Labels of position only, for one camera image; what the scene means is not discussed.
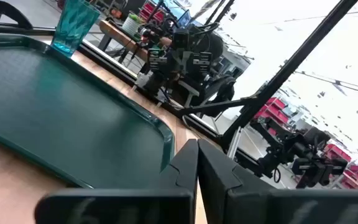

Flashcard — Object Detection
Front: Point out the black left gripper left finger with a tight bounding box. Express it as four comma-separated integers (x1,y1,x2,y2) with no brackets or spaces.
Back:
34,139,200,224

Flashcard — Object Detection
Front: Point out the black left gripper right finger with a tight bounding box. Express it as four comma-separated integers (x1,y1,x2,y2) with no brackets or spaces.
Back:
197,139,358,224

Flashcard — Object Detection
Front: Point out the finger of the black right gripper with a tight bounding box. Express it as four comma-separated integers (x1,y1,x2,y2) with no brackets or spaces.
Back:
192,51,213,75
147,47,168,72

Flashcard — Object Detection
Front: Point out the translucent teal plastic cup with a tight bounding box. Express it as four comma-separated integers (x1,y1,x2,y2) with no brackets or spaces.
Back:
50,0,101,59

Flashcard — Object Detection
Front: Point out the dark green plastic tray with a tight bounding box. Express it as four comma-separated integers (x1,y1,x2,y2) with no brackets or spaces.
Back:
0,32,176,189

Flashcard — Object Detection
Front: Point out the white plant pot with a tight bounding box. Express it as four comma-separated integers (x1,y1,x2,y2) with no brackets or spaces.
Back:
121,12,143,37

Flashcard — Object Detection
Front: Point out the laptop with blue screen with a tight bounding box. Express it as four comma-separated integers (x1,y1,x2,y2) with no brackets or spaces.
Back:
177,9,193,29

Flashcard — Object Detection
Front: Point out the background wooden desk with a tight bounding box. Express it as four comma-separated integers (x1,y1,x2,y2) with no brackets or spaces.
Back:
98,19,173,63

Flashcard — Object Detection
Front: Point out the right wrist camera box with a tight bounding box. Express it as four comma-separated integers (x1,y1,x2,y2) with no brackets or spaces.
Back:
172,27,191,50

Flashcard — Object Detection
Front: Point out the black aluminium table frame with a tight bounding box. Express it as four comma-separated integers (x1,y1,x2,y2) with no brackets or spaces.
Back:
0,0,358,175

